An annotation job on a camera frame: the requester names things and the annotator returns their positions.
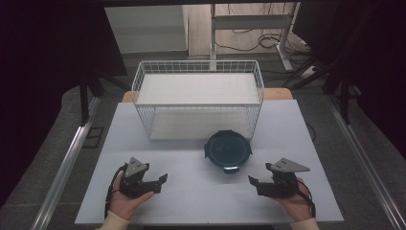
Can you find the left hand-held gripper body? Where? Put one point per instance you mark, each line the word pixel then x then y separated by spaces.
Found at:
pixel 134 167

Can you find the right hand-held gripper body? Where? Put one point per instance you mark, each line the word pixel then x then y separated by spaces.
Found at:
pixel 284 175

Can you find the person's left hand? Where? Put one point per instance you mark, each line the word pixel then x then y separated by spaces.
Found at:
pixel 127 202

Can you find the person's right hand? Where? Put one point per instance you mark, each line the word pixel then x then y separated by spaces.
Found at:
pixel 295 204

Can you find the dark round lidded container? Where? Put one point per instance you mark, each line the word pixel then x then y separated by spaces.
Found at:
pixel 228 150

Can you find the black stand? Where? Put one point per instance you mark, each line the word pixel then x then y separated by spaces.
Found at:
pixel 344 99
pixel 84 96

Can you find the white power strip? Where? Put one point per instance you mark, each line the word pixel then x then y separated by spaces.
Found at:
pixel 309 72

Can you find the black floor frame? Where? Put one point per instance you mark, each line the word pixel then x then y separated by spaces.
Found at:
pixel 93 137

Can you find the metal rail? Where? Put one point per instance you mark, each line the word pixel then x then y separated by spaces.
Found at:
pixel 364 159
pixel 63 166

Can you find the white desk frame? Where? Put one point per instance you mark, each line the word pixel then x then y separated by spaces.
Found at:
pixel 252 22

